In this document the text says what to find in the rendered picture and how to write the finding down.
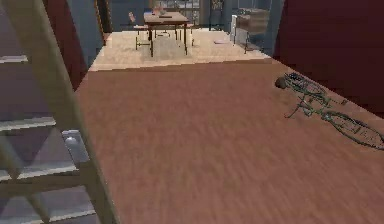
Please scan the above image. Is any red wooden chair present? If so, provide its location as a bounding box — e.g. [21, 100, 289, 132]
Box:
[128, 11, 152, 51]

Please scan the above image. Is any brown wooden table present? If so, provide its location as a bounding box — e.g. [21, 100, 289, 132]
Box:
[143, 11, 191, 58]

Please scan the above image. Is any green bicycle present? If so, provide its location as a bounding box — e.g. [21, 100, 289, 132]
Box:
[274, 71, 384, 151]

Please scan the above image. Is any grey metal can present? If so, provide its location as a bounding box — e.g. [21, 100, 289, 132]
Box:
[61, 129, 90, 165]

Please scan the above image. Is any white cabinet with boxes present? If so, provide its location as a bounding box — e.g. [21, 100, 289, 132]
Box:
[229, 8, 270, 54]

